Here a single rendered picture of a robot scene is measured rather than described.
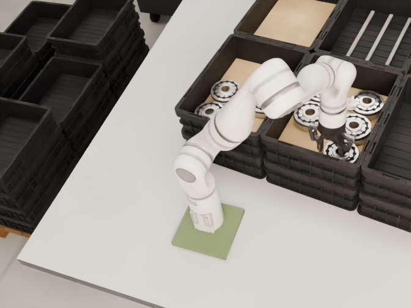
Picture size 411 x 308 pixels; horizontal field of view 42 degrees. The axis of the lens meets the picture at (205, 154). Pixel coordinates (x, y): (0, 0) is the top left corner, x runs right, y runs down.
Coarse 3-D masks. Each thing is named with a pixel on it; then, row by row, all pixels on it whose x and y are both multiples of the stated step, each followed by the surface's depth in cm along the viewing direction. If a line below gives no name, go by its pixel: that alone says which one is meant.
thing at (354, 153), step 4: (344, 140) 159; (328, 144) 159; (332, 144) 159; (324, 148) 158; (328, 148) 158; (332, 148) 157; (352, 148) 157; (356, 148) 156; (324, 152) 157; (328, 152) 157; (352, 152) 156; (356, 152) 155; (348, 156) 155; (352, 156) 155; (356, 156) 154; (344, 160) 154; (348, 160) 154; (352, 160) 154; (356, 160) 154
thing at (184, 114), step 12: (228, 36) 187; (240, 36) 186; (288, 48) 178; (300, 48) 177; (204, 72) 177; (192, 84) 174; (192, 120) 167; (204, 120) 163; (264, 120) 159; (252, 132) 157
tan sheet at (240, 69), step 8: (232, 64) 192; (240, 64) 191; (248, 64) 191; (256, 64) 190; (232, 72) 189; (240, 72) 189; (248, 72) 188; (240, 80) 186; (256, 120) 173; (256, 128) 171
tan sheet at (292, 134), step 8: (352, 88) 176; (384, 96) 171; (376, 120) 166; (288, 128) 169; (296, 128) 169; (280, 136) 168; (288, 136) 167; (296, 136) 167; (304, 136) 166; (296, 144) 165; (304, 144) 164; (312, 144) 164; (320, 152) 161; (360, 152) 159
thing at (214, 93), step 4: (224, 80) 183; (228, 80) 183; (232, 80) 182; (216, 84) 182; (220, 84) 182; (232, 84) 181; (236, 84) 181; (212, 88) 181; (216, 88) 181; (236, 88) 180; (212, 92) 180; (216, 92) 180; (232, 92) 179; (236, 92) 179; (212, 96) 179; (216, 96) 179; (220, 96) 178; (224, 96) 178; (228, 96) 178; (232, 96) 178; (220, 100) 177; (224, 100) 177; (228, 100) 177
